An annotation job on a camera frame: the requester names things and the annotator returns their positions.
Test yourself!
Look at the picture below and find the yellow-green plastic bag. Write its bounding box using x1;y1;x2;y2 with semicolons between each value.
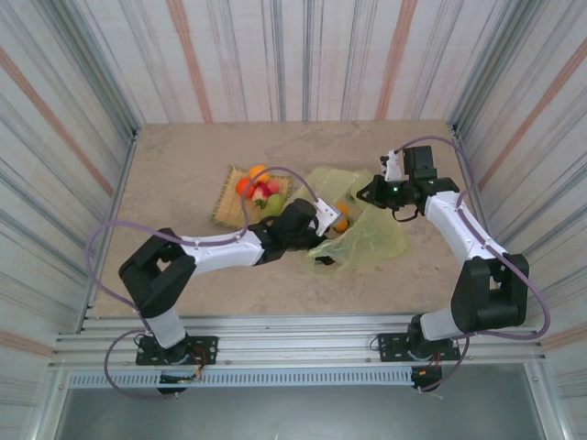
302;165;408;279

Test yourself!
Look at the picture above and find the green pear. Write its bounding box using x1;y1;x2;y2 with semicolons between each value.
265;192;288;215

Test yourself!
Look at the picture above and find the woven bamboo tray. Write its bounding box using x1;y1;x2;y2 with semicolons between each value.
209;164;294;230

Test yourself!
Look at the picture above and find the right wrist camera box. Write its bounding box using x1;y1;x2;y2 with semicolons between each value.
378;148;405;183

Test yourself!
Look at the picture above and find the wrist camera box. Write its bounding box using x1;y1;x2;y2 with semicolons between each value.
378;148;405;183
315;197;350;237

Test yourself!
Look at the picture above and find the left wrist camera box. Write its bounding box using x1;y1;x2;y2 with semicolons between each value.
315;197;350;237

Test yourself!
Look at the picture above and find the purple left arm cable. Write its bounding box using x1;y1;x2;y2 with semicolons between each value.
87;165;327;401

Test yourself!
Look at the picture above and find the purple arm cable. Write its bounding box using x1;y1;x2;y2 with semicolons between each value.
87;165;327;401
392;135;551;395

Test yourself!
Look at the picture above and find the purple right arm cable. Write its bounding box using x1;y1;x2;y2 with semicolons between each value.
392;135;551;395

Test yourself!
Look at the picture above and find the aluminium mounting rail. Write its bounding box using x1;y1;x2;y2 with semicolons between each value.
48;313;549;372

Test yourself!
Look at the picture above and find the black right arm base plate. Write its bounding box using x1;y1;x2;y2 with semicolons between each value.
376;333;461;363

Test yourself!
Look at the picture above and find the grey slotted cable duct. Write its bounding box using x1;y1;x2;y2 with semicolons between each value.
68;369;414;389

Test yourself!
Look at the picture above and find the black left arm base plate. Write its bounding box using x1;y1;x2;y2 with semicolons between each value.
136;335;219;367

